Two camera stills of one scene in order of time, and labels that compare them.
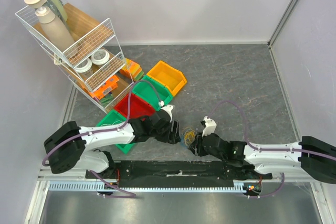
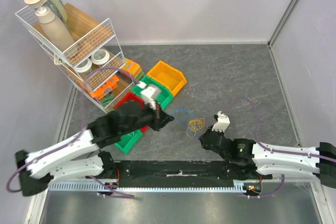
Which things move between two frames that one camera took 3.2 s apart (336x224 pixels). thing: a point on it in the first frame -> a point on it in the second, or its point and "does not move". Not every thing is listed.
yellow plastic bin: [172, 78] does not move
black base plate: [174, 174] does not move
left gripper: [174, 137] -> [164, 119]
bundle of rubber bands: [189, 135] -> [196, 125]
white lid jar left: [83, 66] does not move
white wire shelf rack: [86, 51] does not move
